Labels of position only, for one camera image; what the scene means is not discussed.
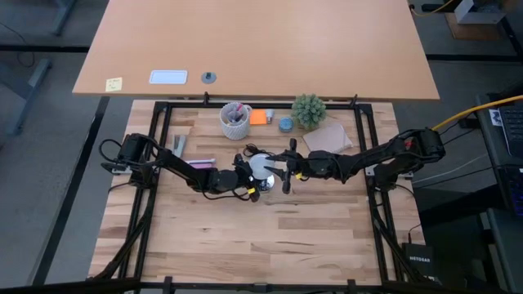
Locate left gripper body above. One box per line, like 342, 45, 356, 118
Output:
230, 154, 262, 203

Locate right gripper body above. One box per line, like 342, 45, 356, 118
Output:
281, 137, 342, 195

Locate chrome lamp base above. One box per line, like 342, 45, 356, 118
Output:
256, 174, 276, 194

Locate clear glass with paper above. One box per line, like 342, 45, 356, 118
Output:
248, 152, 277, 181

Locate black lamp cable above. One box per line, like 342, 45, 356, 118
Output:
244, 142, 271, 159

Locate white ribbed pen cup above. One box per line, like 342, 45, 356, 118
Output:
219, 101, 252, 141

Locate pink and white stapler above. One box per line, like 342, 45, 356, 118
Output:
186, 158, 217, 170

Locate orange sticky note pad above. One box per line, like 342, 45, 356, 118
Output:
249, 109, 268, 126

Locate green artificial succulent plant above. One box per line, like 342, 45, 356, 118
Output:
290, 93, 328, 131

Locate beige desk top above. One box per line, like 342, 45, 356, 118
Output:
72, 0, 441, 102

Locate white rectangular label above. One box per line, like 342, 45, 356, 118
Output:
149, 69, 189, 86

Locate black laptop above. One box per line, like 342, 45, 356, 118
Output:
475, 92, 523, 167

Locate black keyboard blue lights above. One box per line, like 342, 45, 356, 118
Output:
494, 165, 523, 217

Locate cardboard box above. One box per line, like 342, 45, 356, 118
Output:
444, 11, 519, 41

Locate grey white device box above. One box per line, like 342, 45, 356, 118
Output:
454, 0, 507, 25

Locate grey desk leg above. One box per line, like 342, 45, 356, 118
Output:
51, 0, 78, 37
0, 56, 53, 136

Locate black aluminium table frame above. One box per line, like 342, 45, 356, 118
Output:
85, 92, 442, 294

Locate black cable bundle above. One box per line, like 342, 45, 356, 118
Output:
366, 191, 422, 283
92, 189, 153, 283

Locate black Netgear switch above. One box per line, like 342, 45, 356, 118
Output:
401, 242, 435, 279

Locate yellow cable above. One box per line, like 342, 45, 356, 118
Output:
435, 94, 523, 130
409, 0, 455, 18

